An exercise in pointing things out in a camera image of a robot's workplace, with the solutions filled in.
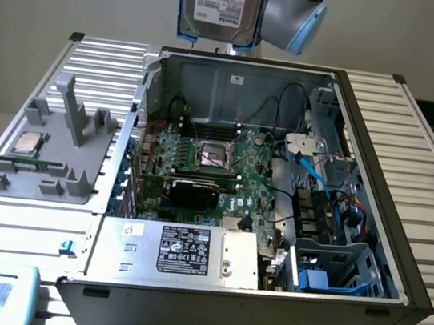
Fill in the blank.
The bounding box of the hard disk with blue bracket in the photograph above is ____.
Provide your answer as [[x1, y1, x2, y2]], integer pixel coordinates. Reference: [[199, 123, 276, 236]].
[[172, 0, 266, 54]]

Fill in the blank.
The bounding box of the disk bay with blue rails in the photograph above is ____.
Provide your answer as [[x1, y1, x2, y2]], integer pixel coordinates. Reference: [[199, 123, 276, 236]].
[[278, 231, 392, 307]]

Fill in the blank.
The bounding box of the CPU socket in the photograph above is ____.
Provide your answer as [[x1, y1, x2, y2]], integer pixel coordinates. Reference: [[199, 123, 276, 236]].
[[193, 138, 238, 175]]

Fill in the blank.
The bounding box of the black graphics card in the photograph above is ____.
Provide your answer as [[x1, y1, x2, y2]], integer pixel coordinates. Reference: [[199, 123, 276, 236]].
[[165, 175, 223, 215]]

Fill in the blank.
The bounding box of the green motherboard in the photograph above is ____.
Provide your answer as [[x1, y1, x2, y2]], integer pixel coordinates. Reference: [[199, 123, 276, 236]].
[[127, 112, 291, 241]]

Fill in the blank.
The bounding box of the silver chipset heatsink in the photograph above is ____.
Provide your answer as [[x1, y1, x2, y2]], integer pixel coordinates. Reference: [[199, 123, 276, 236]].
[[221, 215, 253, 234]]

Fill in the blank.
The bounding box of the black fan shroud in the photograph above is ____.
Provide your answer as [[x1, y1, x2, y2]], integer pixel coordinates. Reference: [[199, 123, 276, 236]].
[[286, 187, 340, 245]]

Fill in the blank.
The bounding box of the silver drive cage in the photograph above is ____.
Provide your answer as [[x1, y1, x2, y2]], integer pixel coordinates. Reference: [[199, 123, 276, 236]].
[[278, 81, 370, 193]]

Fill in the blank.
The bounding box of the silver power supply unit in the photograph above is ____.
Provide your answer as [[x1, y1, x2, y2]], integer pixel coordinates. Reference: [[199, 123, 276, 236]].
[[83, 209, 267, 299]]

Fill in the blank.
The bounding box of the open black PC case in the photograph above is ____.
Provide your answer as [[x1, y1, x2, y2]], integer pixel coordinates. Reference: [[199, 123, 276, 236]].
[[50, 33, 434, 325]]

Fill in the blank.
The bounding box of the grey parts rack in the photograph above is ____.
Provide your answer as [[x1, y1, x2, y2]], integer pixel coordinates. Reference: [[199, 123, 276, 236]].
[[0, 62, 125, 213]]

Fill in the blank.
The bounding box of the blue plastic latch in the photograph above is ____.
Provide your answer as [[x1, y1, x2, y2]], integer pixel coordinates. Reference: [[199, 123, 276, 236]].
[[55, 237, 78, 257]]

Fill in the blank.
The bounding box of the green RAM stick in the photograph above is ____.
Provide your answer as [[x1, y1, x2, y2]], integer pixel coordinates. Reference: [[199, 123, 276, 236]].
[[0, 153, 65, 175]]

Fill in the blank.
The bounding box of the CPU chip with silver lid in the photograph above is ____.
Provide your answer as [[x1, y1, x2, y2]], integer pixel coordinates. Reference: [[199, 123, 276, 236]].
[[11, 129, 51, 163]]

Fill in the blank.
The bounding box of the black wire in case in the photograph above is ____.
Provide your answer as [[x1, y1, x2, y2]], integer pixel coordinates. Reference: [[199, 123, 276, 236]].
[[251, 77, 309, 139]]

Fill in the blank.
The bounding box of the blue SATA wire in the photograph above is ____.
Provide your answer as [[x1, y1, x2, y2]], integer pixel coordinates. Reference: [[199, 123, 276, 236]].
[[283, 150, 350, 231]]

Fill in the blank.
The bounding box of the red and yellow power wire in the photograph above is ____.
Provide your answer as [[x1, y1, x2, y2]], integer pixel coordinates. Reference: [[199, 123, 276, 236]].
[[345, 200, 375, 243]]

